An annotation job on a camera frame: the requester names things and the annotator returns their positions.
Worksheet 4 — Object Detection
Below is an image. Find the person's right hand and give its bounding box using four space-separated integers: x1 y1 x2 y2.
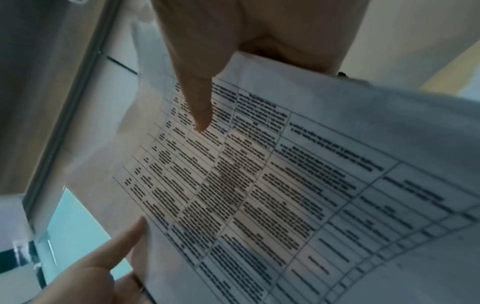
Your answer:
149 0 372 133

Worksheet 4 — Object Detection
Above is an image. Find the person's left hand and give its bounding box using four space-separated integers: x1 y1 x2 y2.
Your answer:
35 216 159 304

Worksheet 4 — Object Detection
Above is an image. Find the grey roller blind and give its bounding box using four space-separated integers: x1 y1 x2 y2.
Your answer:
0 0 106 197

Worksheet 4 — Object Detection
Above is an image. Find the window with black frame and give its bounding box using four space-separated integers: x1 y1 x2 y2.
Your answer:
0 0 138 297

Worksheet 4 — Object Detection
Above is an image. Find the paper stack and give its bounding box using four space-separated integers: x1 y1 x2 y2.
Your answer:
65 0 480 304

